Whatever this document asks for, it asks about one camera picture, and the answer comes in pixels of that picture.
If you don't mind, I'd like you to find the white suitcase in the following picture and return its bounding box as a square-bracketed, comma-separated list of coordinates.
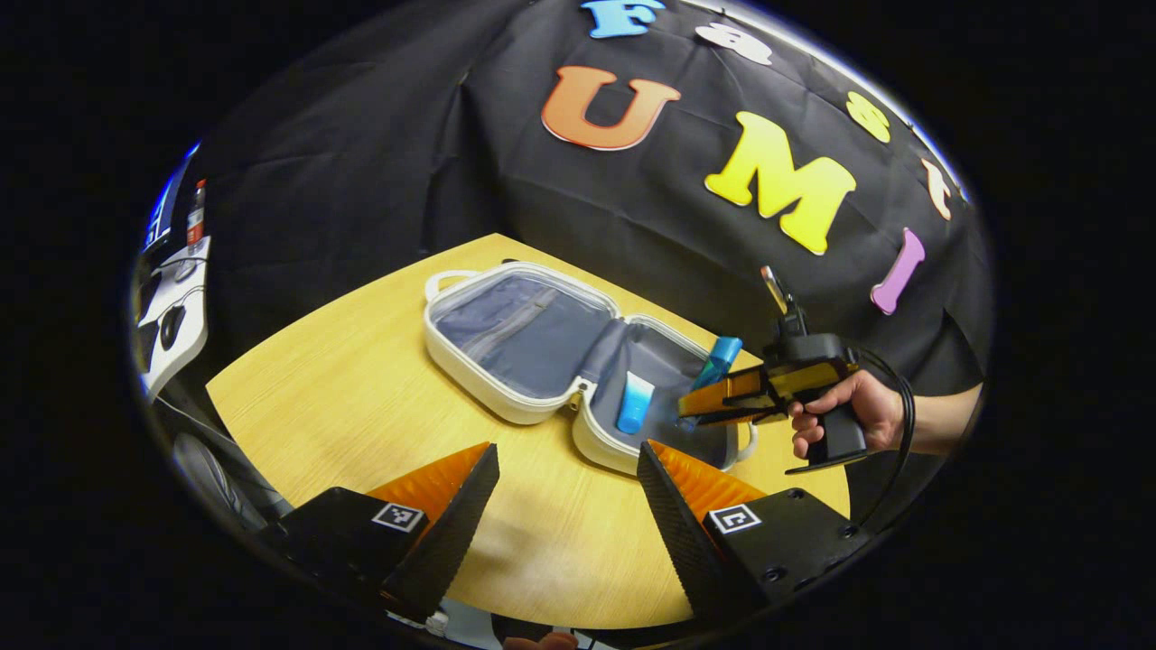
[422, 259, 760, 478]

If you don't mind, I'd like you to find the white side desk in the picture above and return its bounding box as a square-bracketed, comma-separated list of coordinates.
[134, 237, 214, 400]

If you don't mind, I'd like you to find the black backdrop cloth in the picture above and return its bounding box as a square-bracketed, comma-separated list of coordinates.
[194, 0, 994, 398]

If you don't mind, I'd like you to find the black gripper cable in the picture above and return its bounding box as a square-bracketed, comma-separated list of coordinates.
[853, 347, 918, 530]

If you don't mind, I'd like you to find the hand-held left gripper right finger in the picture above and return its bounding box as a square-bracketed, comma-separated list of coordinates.
[636, 440, 874, 626]

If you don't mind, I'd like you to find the red label plastic bottle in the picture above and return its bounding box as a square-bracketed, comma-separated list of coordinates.
[185, 178, 208, 256]

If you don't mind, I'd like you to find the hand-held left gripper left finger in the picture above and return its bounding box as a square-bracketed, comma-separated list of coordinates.
[256, 441, 502, 626]

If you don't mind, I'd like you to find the grey office chair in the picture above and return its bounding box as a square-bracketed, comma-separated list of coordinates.
[170, 431, 295, 535]

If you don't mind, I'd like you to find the clear tube with blue cap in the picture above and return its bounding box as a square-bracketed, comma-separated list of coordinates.
[616, 371, 657, 437]

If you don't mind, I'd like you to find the computer monitor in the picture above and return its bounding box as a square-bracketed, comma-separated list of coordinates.
[143, 142, 201, 256]

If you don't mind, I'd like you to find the blue green gradient bottle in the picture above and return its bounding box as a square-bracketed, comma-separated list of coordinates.
[690, 336, 745, 395]

